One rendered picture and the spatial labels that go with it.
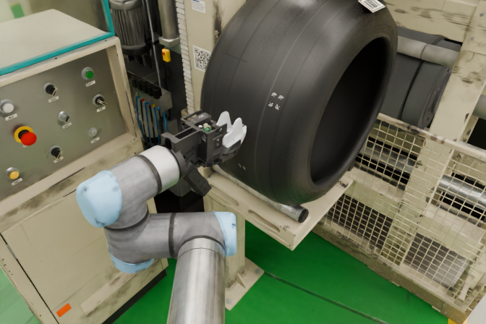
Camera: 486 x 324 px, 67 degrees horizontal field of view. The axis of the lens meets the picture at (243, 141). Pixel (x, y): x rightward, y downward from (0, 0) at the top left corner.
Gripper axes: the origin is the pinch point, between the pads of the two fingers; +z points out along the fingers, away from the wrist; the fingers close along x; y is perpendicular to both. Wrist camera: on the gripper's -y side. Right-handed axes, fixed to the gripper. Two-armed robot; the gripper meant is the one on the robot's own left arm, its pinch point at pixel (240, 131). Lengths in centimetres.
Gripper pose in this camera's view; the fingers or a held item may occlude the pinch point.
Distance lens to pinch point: 79.2
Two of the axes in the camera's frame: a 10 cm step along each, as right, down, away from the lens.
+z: 6.5, -3.9, 6.6
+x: -7.6, -4.1, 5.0
